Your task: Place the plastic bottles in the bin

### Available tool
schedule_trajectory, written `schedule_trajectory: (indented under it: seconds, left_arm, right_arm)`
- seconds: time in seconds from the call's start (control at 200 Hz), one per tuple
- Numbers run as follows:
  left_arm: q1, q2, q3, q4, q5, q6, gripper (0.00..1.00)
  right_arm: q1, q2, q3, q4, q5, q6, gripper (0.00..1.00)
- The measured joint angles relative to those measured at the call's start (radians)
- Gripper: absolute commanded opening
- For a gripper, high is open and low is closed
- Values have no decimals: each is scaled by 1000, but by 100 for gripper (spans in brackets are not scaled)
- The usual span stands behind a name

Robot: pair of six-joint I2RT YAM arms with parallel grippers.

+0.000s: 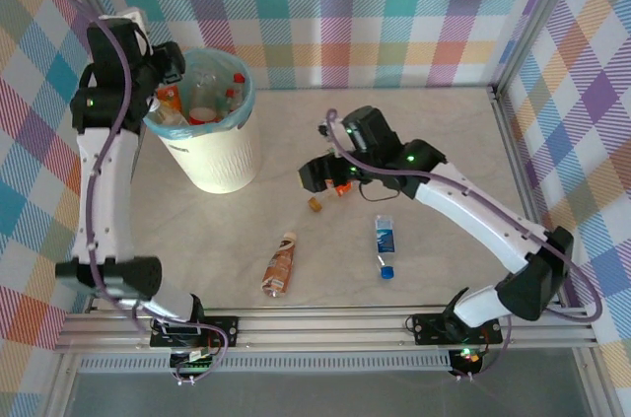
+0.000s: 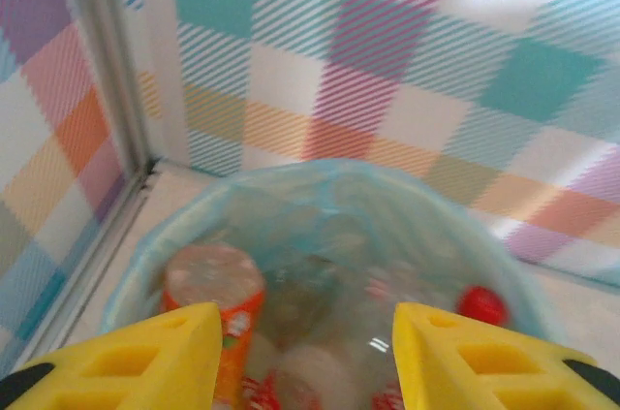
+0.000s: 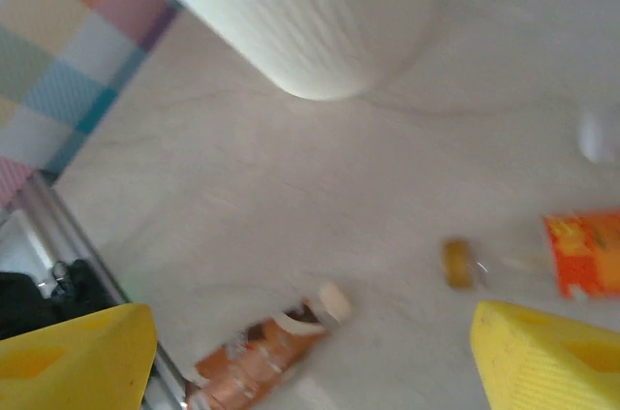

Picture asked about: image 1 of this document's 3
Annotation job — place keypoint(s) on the orange label clear bottle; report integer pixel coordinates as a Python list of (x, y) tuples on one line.
[(170, 97)]

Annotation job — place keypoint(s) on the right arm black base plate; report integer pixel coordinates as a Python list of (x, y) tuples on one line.
[(429, 328)]

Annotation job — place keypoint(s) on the tall clear bottle red cap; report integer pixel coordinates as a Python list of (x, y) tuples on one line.
[(231, 94)]

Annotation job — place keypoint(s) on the electronics box lit LED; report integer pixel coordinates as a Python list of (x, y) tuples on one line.
[(466, 360)]

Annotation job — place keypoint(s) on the blue plastic bin liner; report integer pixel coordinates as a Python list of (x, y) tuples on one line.
[(246, 101)]

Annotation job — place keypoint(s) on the small clear bottle red cap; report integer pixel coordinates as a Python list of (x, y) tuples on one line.
[(239, 78)]

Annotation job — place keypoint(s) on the electronics board green terminals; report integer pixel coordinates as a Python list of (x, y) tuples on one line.
[(197, 367)]

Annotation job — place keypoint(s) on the cream plastic waste bin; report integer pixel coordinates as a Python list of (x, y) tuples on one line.
[(222, 160)]

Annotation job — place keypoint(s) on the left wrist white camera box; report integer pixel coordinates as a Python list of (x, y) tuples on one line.
[(135, 18)]

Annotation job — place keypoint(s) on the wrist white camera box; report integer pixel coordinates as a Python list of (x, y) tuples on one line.
[(135, 18), (328, 131)]

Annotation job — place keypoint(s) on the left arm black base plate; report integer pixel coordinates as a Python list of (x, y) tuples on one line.
[(222, 326)]

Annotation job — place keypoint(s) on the long aluminium mounting rail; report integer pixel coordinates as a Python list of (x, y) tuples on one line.
[(320, 328)]

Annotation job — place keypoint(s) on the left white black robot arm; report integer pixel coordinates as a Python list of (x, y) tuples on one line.
[(113, 190)]

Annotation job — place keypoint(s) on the aluminium frame leg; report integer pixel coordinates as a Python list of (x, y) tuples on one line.
[(61, 387), (589, 387)]

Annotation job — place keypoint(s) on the brown coffee drink bottle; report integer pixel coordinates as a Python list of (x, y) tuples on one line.
[(280, 264)]

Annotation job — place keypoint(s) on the blue label water bottle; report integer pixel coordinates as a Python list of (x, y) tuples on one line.
[(384, 239)]

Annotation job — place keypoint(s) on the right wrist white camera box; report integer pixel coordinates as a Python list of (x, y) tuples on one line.
[(328, 131)]

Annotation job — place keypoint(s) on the orange bottle with yellow cap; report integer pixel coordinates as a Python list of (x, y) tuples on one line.
[(314, 205)]

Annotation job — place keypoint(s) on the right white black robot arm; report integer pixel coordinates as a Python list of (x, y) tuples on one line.
[(473, 220)]

